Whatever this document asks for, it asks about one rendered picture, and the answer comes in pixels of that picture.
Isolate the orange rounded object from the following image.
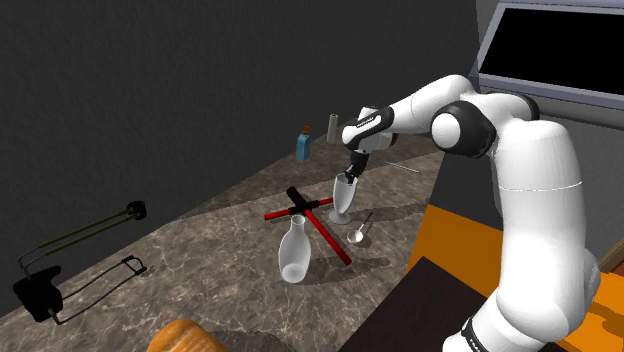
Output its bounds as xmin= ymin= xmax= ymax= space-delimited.
xmin=146 ymin=319 xmax=229 ymax=352

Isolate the grey-framed window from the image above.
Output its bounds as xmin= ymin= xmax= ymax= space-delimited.
xmin=469 ymin=0 xmax=624 ymax=111

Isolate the blue bottle with orange cap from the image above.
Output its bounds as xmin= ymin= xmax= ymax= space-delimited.
xmin=295 ymin=125 xmax=313 ymax=164

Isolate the white bottle-shaped vase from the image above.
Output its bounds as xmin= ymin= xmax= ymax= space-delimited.
xmin=278 ymin=214 xmax=313 ymax=285

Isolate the thin silver rod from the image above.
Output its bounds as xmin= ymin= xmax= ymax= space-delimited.
xmin=382 ymin=160 xmax=421 ymax=175

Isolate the grey cylinder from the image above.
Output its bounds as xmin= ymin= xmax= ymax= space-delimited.
xmin=326 ymin=113 xmax=340 ymax=145

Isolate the white footed tall glass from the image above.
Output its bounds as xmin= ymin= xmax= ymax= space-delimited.
xmin=328 ymin=172 xmax=360 ymax=226

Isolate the red and black cross tool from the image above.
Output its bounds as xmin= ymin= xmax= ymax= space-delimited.
xmin=263 ymin=186 xmax=353 ymax=267

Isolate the black wire-frame tool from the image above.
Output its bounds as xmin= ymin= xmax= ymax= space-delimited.
xmin=12 ymin=200 xmax=149 ymax=326

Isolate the silver spoon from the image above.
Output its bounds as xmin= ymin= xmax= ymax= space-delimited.
xmin=346 ymin=211 xmax=375 ymax=244

